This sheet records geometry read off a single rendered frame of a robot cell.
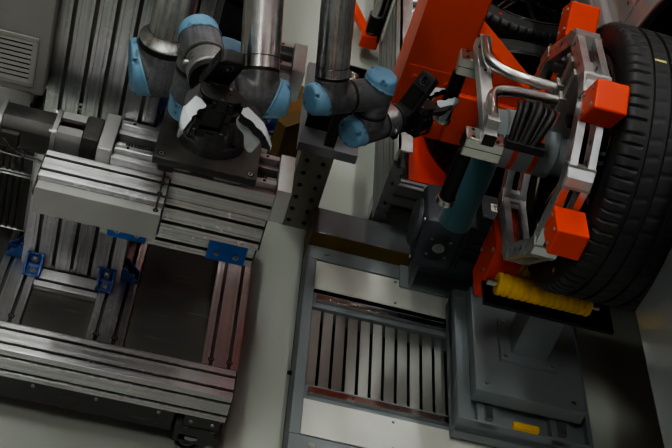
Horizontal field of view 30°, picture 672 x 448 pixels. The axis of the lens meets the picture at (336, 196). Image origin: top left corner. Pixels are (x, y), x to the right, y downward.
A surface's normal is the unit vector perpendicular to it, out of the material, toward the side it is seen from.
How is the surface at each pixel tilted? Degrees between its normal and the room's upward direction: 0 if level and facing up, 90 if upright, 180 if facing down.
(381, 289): 0
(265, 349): 0
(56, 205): 90
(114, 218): 90
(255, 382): 0
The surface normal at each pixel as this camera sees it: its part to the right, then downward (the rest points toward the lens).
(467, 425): -0.05, 0.60
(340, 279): 0.26, -0.76
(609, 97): 0.18, -0.28
